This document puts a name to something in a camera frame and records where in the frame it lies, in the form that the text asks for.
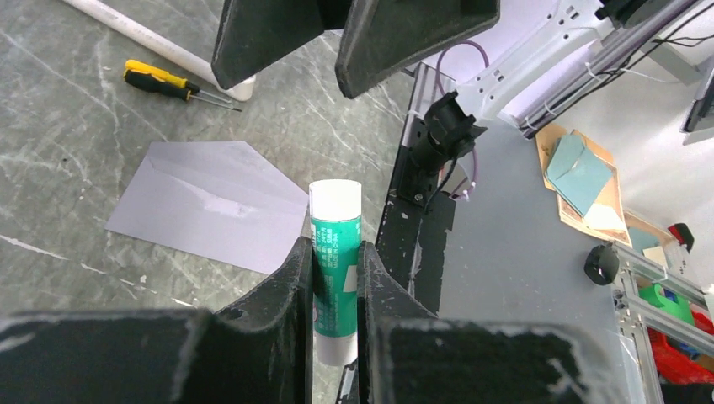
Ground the black round knob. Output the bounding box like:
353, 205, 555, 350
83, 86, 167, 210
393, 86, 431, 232
583, 242, 620, 286

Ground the white PVC pipe frame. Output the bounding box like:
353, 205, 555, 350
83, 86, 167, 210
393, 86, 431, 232
64, 0, 256, 102

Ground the green glue stick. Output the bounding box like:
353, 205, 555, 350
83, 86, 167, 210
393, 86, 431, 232
309, 179, 362, 366

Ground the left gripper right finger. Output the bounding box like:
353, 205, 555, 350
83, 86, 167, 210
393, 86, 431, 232
356, 242, 628, 403

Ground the green and red clutter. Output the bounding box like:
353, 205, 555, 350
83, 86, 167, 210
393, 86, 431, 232
635, 223, 713, 385

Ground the yellow black screwdriver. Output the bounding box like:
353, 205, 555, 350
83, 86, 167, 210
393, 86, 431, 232
123, 59, 241, 112

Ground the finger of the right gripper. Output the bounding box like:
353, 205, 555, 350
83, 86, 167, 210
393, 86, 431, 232
335, 0, 500, 99
210, 0, 352, 89

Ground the grey envelope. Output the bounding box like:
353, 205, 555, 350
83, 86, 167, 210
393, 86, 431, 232
105, 141, 308, 274

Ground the stack of spare envelopes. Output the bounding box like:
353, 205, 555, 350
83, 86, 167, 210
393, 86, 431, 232
535, 124, 675, 250

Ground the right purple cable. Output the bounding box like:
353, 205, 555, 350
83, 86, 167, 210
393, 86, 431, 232
434, 40, 492, 202

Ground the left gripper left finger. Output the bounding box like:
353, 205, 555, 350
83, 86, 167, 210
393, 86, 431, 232
1, 237, 313, 403

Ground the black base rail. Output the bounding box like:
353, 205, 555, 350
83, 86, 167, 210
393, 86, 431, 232
376, 63, 456, 314

